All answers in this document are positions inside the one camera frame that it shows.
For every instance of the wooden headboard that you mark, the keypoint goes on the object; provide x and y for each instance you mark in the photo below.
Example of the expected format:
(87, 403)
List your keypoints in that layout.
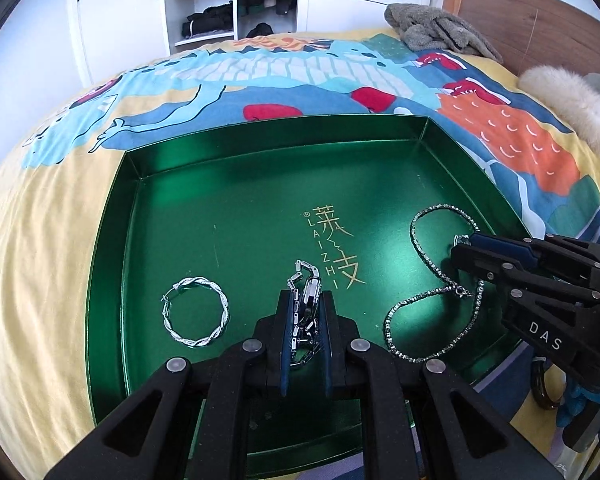
(530, 20)

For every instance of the black folded clothes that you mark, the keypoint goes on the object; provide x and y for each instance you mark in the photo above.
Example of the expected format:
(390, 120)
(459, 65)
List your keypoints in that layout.
(207, 20)

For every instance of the yellow dinosaur print bedsheet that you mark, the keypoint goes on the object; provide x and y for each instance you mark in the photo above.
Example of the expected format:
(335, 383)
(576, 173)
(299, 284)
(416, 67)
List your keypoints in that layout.
(40, 260)

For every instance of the green metal tray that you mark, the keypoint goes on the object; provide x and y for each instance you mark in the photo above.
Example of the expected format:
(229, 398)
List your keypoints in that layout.
(230, 210)

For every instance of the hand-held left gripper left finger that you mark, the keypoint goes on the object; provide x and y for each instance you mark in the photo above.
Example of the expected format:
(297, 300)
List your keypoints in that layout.
(283, 342)

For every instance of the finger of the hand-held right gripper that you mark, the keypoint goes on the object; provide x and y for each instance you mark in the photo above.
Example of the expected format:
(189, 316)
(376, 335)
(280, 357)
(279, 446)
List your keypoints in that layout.
(502, 249)
(480, 260)

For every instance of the grey fleece blanket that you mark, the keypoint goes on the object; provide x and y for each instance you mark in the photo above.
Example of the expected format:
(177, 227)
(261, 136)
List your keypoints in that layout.
(430, 30)

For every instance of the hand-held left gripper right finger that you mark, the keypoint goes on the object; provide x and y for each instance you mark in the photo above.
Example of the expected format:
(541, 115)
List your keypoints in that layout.
(326, 347)

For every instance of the dark brown bangle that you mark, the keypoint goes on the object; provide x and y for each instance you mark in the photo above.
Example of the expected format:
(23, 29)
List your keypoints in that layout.
(536, 387)

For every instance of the black bag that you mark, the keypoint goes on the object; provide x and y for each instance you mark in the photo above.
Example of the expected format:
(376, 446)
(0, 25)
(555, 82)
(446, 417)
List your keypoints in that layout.
(259, 30)

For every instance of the white door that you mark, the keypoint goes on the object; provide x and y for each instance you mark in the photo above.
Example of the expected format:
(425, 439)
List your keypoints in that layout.
(120, 20)

